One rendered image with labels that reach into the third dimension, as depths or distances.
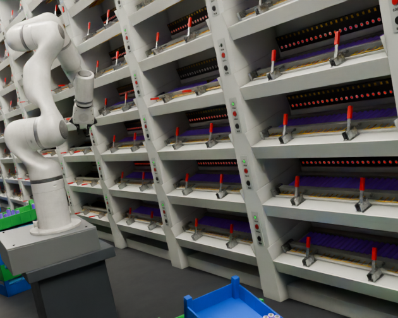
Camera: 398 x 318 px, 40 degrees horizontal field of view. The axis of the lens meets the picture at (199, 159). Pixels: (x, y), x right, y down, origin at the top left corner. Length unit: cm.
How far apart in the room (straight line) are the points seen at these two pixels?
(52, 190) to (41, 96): 35
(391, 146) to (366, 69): 20
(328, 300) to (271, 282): 24
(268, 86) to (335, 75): 28
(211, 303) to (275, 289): 29
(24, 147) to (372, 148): 123
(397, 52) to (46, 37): 130
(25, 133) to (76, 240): 42
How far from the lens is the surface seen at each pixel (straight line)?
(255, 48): 188
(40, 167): 205
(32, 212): 282
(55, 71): 377
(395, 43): 136
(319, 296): 185
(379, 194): 156
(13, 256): 198
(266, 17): 167
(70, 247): 202
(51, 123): 201
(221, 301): 179
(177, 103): 218
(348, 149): 151
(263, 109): 187
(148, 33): 248
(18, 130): 206
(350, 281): 166
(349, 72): 146
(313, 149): 160
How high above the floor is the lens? 75
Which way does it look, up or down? 6 degrees down
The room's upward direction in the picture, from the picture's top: 12 degrees counter-clockwise
